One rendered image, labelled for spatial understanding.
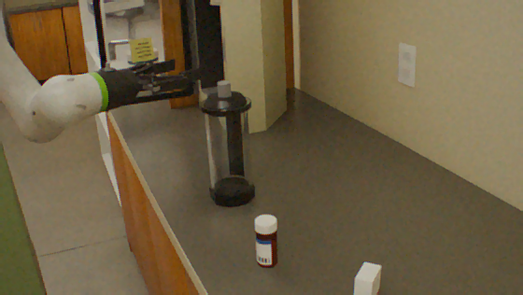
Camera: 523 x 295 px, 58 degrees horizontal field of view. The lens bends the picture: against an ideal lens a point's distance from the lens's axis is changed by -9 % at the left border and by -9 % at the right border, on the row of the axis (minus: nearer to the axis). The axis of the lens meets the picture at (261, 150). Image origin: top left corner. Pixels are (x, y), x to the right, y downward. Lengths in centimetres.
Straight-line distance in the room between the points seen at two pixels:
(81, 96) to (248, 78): 59
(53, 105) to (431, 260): 79
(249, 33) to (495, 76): 68
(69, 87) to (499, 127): 94
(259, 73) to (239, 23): 16
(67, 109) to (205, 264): 41
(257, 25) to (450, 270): 86
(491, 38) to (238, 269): 74
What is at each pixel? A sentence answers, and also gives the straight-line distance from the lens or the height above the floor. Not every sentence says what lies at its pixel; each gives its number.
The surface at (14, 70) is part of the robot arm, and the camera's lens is 117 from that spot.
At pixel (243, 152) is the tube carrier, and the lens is 109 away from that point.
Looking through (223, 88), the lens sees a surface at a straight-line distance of 107.
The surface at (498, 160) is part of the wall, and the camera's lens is 125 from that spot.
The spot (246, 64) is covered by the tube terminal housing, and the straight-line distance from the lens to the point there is 147.
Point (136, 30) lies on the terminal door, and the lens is 170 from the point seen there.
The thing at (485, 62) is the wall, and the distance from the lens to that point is 123.
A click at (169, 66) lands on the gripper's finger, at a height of 119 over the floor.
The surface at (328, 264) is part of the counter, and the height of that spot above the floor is 94.
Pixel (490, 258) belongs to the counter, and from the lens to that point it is 101.
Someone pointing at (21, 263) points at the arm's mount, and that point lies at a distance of 80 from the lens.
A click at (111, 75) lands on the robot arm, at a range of 113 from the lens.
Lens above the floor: 149
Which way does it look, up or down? 23 degrees down
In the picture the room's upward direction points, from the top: 3 degrees counter-clockwise
